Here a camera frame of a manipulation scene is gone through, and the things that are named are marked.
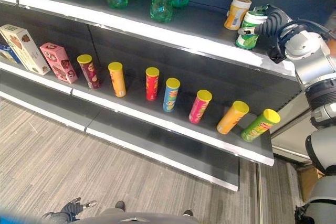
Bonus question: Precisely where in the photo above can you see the brown cardboard box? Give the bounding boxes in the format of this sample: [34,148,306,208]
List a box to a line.
[297,167,326,202]

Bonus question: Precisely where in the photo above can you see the green white-lidded jar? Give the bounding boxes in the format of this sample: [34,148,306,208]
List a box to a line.
[235,10,268,50]

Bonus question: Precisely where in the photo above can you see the grey bottle shelf board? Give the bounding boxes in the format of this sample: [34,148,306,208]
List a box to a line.
[0,0,299,79]

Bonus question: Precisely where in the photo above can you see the grey robot torso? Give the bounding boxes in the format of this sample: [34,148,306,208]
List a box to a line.
[77,207,202,224]

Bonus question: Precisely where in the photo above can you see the green chip can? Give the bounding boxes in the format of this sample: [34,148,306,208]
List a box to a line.
[240,109,281,143]

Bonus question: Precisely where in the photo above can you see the grey shelf base board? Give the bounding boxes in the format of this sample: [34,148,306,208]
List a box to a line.
[0,70,240,192]

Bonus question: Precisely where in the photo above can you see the grey chip-can shelf board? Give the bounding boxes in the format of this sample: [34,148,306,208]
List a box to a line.
[0,50,275,167]

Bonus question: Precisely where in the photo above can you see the beige cookie box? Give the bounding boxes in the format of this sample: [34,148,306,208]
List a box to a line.
[0,24,51,76]

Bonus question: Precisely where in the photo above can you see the maroon chip can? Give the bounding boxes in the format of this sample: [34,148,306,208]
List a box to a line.
[77,54,101,90]

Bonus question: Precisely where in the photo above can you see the red chip can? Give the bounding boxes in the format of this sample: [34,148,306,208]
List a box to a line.
[145,67,160,102]

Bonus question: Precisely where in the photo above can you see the blue snack box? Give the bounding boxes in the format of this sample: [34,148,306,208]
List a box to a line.
[0,43,22,65]

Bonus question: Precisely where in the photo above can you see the orange chip can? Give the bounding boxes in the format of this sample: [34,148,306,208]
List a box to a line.
[108,62,127,98]
[216,100,250,135]

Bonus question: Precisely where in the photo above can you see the pink snack box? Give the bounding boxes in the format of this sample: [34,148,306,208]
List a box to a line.
[39,42,79,84]

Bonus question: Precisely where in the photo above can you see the blue chip can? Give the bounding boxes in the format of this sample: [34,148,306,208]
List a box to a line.
[162,78,181,113]

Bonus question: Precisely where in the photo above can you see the metal floor strip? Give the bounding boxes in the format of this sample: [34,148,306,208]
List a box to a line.
[255,162,264,224]

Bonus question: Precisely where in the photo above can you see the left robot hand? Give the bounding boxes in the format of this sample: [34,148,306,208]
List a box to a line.
[41,197,98,224]

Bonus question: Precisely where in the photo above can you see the pink chip can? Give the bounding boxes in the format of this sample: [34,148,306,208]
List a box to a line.
[188,89,213,124]

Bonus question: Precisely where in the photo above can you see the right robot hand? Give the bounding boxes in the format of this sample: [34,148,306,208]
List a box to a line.
[237,4,291,36]

